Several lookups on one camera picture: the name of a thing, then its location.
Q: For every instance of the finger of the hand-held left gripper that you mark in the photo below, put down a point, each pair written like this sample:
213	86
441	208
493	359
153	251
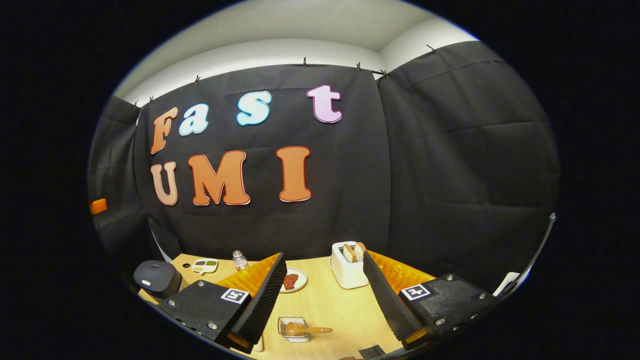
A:
98	206

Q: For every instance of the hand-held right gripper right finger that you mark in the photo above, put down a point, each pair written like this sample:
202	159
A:
387	305

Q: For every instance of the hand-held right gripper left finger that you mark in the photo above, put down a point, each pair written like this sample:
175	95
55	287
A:
265	300

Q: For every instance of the beige rice tray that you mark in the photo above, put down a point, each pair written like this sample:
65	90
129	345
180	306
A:
258	345

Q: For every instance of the wooden spoon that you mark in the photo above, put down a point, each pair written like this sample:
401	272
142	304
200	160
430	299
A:
305	330

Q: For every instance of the dark grey rice cooker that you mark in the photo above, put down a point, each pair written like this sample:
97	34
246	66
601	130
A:
157	277

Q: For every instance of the red meat piece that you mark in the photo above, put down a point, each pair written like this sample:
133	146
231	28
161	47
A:
290	281

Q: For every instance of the white round plate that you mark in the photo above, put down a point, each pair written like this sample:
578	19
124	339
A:
301	280

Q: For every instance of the small clear bottle red label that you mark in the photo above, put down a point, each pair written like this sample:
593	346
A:
240	261

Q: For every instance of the small black rectangular plate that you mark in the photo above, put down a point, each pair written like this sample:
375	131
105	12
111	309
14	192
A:
372	352

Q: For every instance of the white toaster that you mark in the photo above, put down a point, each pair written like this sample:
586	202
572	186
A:
347	272

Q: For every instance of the toasted bread slice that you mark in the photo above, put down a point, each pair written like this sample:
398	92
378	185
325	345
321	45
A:
359	250
349	253

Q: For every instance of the white divided grain dish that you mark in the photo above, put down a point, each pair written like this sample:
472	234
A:
204	266

